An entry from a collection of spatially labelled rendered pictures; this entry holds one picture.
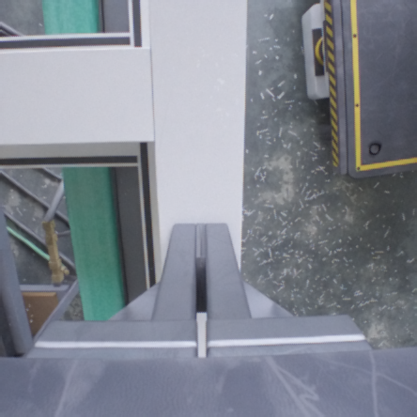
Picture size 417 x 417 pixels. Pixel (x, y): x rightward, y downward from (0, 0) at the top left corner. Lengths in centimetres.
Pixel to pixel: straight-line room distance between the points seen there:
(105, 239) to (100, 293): 5
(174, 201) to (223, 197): 3
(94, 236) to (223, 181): 13
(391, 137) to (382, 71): 16
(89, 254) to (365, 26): 79
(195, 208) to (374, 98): 76
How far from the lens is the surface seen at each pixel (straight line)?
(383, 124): 89
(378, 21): 90
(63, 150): 22
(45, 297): 105
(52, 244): 101
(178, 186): 15
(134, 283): 27
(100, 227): 24
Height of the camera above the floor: 108
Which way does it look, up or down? 73 degrees down
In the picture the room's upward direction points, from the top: 174 degrees clockwise
